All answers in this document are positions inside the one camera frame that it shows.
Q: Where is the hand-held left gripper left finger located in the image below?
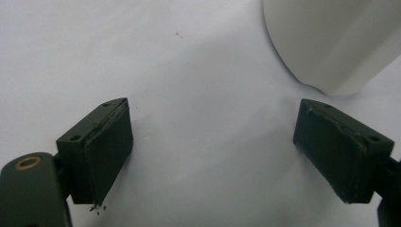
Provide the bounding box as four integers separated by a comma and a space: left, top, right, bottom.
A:
56, 97, 134, 207

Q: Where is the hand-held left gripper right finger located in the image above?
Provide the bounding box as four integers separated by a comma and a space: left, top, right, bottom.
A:
292, 98, 395, 204

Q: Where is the white bottle with blue pump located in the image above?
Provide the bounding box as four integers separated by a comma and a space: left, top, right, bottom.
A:
262, 0, 401, 96

